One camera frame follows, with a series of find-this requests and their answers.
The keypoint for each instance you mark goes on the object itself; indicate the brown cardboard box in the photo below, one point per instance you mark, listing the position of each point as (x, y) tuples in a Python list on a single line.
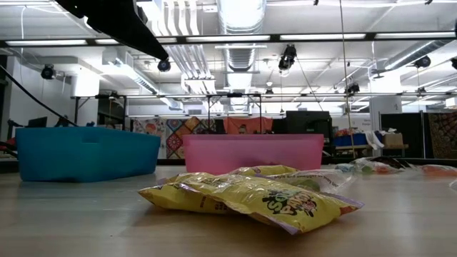
[(393, 140)]

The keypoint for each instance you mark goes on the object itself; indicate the yellow Sour Patch candy pack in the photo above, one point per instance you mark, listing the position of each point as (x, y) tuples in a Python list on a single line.
[(264, 170), (285, 210), (171, 198)]

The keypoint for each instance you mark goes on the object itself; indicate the dark patterned tapestry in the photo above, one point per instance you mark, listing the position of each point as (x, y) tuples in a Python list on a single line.
[(444, 135)]

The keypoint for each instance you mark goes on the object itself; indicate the pink plastic bin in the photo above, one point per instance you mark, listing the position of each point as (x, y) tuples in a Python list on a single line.
[(253, 153)]

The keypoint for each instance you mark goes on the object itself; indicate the black bar with light strips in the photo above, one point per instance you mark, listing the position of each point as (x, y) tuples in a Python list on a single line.
[(182, 39)]

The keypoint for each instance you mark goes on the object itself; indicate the black hanging camera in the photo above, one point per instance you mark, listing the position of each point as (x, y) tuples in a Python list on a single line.
[(287, 59)]

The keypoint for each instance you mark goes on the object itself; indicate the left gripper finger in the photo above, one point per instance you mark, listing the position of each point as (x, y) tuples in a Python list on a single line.
[(125, 25)]

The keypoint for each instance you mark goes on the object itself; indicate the white cloth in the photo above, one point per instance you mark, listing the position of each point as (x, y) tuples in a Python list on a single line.
[(375, 139)]

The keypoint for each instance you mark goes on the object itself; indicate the small black monitor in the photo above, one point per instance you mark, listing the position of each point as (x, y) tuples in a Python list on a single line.
[(37, 122)]

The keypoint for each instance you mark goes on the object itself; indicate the blue plastic bin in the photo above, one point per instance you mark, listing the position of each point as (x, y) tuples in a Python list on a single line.
[(85, 157)]

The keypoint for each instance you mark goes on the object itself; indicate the blue background crate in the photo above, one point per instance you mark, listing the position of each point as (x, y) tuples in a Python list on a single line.
[(351, 140)]

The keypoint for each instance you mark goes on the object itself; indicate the colourful patterned quilt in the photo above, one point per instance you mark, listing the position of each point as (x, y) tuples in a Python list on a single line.
[(175, 139)]

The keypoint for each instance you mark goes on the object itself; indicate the dark partition panel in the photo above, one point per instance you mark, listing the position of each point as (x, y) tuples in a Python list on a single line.
[(410, 125)]

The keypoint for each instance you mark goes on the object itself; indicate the black ceiling spotlight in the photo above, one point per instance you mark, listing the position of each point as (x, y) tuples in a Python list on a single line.
[(423, 61), (164, 66), (48, 72)]

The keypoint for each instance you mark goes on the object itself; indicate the large black monitor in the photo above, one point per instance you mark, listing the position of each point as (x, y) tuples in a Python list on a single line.
[(307, 123)]

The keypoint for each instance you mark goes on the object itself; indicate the silver ventilation duct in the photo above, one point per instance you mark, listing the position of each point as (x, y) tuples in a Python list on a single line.
[(241, 14)]

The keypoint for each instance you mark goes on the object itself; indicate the orange hanging cloth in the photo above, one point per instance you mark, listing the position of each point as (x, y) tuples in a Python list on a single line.
[(235, 125)]

